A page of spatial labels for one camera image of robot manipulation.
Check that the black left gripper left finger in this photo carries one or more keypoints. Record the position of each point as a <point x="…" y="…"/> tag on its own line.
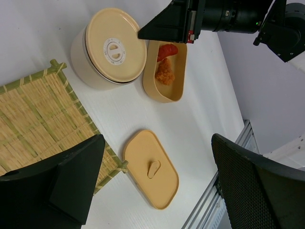
<point x="55" y="193"/>

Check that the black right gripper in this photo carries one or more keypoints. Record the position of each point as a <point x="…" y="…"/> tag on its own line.
<point x="179" y="22"/>

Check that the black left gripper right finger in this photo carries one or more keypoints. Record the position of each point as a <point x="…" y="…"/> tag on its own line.
<point x="259" y="193"/>

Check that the red sausage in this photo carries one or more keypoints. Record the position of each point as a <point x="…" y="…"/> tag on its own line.
<point x="166" y="50"/>

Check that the beige oblong lunch box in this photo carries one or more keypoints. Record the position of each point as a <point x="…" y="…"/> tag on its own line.
<point x="153" y="88"/>

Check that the round beige lid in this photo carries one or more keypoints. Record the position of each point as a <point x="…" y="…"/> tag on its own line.
<point x="113" y="47"/>

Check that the beige oblong lunch box lid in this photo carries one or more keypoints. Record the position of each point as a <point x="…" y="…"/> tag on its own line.
<point x="151" y="169"/>

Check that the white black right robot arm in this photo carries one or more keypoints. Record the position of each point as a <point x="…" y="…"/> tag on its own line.
<point x="279" y="25"/>

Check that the woven bamboo tray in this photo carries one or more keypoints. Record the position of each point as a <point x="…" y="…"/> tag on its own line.
<point x="40" y="116"/>

